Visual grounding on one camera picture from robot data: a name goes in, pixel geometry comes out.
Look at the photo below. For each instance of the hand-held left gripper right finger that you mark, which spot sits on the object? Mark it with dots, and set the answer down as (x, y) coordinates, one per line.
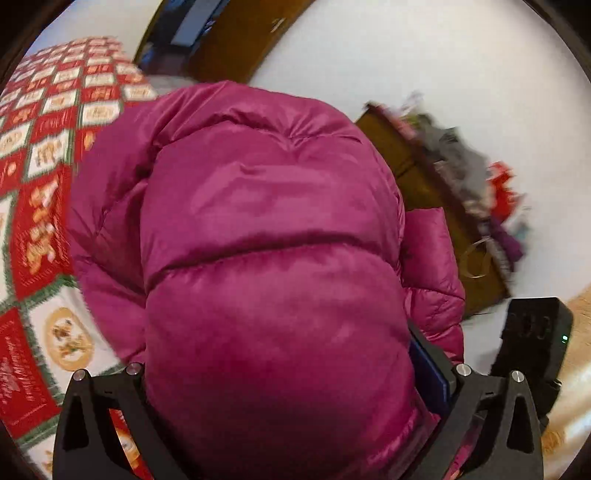
(434, 383)

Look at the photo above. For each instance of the brown wooden cabinet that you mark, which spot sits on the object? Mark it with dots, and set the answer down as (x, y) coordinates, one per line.
(429, 194)

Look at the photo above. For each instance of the brown wooden door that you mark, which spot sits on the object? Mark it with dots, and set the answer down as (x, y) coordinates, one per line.
(240, 32)

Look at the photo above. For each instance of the magenta down jacket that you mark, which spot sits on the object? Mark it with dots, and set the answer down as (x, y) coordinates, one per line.
(277, 277)

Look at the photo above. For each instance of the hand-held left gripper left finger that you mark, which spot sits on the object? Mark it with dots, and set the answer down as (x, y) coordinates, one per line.
(104, 392)

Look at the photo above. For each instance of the red patterned bed quilt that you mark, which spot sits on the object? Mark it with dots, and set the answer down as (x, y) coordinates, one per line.
(41, 184)

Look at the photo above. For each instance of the pile of mixed clothes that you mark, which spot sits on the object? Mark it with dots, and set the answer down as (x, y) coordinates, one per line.
(475, 175)

